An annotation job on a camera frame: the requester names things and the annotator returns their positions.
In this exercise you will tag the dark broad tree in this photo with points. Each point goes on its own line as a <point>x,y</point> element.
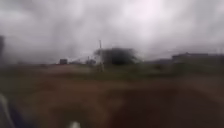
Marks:
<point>117,56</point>

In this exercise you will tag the robot's own part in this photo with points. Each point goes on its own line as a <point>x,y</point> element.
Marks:
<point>74,125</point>

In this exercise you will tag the small dark building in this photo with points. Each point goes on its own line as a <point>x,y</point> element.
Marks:
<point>63,61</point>

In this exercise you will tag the low distant building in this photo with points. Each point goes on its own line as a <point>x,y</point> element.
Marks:
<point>196,57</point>

